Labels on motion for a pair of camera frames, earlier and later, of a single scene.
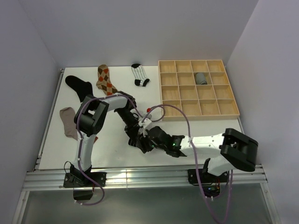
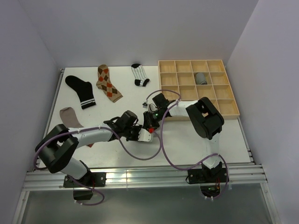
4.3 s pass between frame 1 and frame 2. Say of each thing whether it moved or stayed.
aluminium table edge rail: stayed
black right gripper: moved
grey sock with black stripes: stayed
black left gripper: moved
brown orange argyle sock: stayed
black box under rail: stayed
